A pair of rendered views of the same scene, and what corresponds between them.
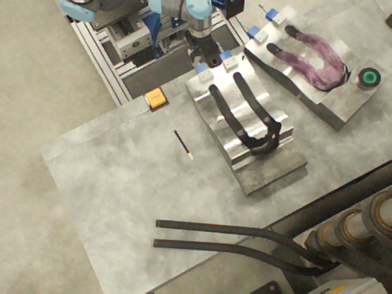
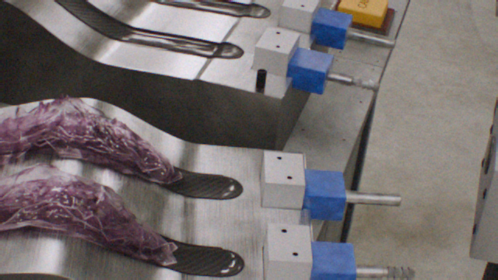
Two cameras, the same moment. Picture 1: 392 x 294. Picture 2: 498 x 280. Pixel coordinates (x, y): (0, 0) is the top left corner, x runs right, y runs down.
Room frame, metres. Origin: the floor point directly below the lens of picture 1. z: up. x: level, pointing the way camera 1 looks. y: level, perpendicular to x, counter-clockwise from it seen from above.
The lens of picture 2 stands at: (1.29, -1.03, 1.41)
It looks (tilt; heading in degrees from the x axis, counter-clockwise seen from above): 33 degrees down; 121
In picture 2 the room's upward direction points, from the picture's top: 7 degrees clockwise
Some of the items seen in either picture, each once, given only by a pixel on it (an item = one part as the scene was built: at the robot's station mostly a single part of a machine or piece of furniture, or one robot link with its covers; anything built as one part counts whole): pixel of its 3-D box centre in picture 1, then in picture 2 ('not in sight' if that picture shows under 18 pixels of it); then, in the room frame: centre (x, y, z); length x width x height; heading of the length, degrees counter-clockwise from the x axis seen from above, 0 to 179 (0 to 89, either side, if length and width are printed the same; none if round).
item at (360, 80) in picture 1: (368, 79); not in sight; (0.64, -0.68, 0.93); 0.08 x 0.08 x 0.04
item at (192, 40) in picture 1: (200, 36); not in sight; (0.81, -0.09, 1.15); 0.09 x 0.08 x 0.12; 18
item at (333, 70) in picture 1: (313, 58); (35, 167); (0.77, -0.52, 0.90); 0.26 x 0.18 x 0.08; 36
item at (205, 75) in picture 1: (200, 67); (339, 30); (0.82, -0.08, 0.89); 0.13 x 0.05 x 0.05; 19
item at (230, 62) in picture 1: (224, 55); (318, 72); (0.85, -0.19, 0.89); 0.13 x 0.05 x 0.05; 18
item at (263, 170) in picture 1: (244, 121); (102, 15); (0.58, -0.21, 0.87); 0.50 x 0.26 x 0.14; 19
